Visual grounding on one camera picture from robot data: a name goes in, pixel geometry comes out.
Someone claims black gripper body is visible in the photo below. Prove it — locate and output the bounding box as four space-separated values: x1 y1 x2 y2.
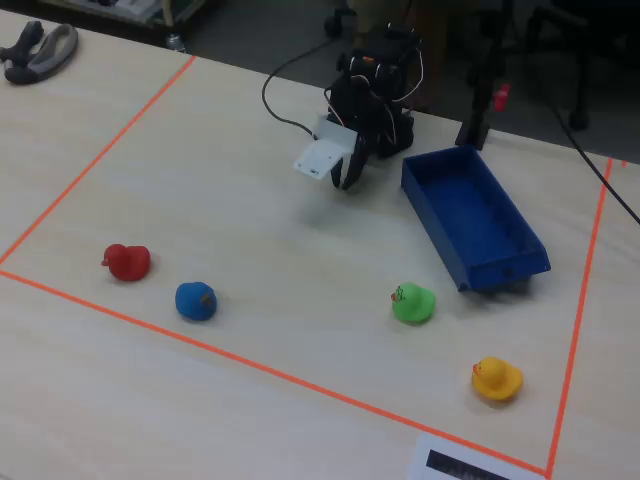
349 117 376 156

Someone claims red rubber duck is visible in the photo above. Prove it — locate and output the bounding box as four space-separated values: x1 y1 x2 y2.
100 243 152 283

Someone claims blue plastic box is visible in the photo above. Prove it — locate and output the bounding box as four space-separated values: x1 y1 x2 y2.
400 144 552 294

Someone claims green rubber duck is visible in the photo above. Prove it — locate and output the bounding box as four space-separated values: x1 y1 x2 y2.
390 282 438 326

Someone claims blue rubber duck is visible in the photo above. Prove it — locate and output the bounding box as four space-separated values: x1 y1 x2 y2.
174 281 219 322

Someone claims yellow rubber duck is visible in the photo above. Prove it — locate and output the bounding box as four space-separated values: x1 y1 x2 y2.
471 356 525 403

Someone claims black chair caster wheel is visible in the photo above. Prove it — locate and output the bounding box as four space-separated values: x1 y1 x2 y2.
323 7 359 39

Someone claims black upright stand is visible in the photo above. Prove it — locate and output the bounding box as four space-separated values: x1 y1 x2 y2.
454 0 514 151

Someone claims long orange tape strip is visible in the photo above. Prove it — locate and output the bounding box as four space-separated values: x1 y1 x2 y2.
0 268 550 475

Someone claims black office chair base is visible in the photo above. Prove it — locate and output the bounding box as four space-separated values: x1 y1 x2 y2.
519 0 640 132

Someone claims white printed paper sheet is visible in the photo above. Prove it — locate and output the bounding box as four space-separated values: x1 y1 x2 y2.
407 432 546 480

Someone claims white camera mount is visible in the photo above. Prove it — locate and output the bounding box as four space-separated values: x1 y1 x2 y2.
292 115 359 181

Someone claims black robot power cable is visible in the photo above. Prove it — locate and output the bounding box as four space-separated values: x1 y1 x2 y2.
261 35 346 139

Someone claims thick black cable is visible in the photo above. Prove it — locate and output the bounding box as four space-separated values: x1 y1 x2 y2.
547 102 640 226

